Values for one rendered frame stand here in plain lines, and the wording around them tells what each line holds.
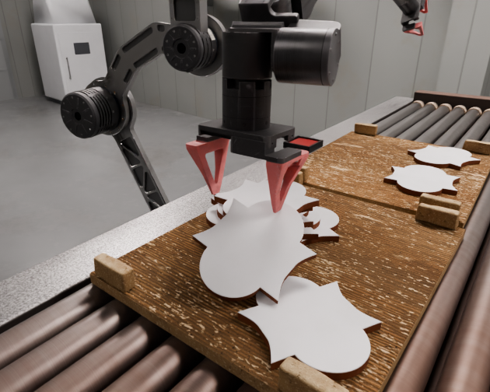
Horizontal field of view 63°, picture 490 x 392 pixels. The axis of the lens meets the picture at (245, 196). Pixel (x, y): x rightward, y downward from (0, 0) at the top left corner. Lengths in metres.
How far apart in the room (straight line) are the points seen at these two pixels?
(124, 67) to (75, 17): 4.95
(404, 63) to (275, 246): 3.26
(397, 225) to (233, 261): 0.29
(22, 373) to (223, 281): 0.21
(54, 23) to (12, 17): 1.22
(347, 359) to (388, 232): 0.27
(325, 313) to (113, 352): 0.22
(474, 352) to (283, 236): 0.23
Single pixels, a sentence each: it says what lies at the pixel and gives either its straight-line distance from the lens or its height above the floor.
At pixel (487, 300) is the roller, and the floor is 0.92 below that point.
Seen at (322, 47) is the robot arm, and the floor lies 1.20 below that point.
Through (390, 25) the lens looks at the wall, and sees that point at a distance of 3.71.
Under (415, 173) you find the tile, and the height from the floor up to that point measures 0.95.
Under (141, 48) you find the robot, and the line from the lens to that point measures 1.57.
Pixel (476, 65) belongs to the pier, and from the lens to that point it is 3.25.
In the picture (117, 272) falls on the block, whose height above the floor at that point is 0.96.
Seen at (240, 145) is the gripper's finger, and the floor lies 1.09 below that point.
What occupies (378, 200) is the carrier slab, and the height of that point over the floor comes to 0.94.
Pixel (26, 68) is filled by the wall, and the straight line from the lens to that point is 7.56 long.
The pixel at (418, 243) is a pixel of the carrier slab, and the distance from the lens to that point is 0.61.
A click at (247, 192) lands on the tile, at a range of 0.57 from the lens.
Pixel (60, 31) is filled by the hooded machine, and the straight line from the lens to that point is 6.35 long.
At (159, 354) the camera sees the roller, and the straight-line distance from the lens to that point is 0.44.
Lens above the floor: 1.23
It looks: 24 degrees down
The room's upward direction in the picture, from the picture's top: straight up
